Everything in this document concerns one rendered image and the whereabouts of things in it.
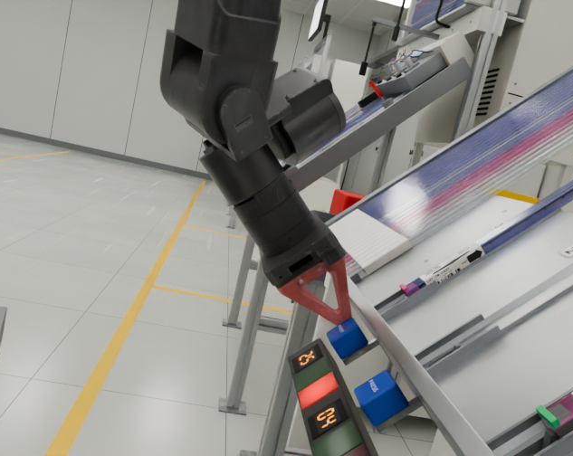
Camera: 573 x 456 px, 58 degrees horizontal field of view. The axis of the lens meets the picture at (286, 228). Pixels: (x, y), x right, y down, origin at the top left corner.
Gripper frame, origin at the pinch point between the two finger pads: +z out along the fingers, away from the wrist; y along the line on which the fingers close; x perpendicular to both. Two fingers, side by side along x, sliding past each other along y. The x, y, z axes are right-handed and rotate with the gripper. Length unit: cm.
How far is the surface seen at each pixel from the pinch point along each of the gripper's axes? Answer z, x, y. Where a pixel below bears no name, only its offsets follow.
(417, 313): 1.4, -5.8, -4.6
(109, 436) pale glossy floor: 32, 72, 82
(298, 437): 53, 28, 68
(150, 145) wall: -47, 138, 847
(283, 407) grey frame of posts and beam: 25.9, 18.5, 36.2
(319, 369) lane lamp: 2.3, 4.3, -2.2
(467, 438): -1.4, -2.7, -23.0
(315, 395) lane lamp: 2.2, 5.4, -5.8
